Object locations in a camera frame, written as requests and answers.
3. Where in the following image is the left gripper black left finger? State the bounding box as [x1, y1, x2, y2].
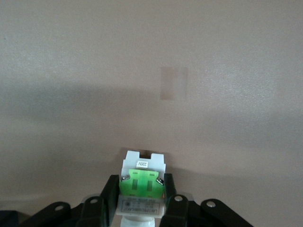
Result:
[80, 174, 122, 227]

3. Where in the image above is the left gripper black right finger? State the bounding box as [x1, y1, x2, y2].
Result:
[159, 173, 190, 227]

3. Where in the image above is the red push button switch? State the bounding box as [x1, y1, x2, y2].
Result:
[116, 150, 167, 227]

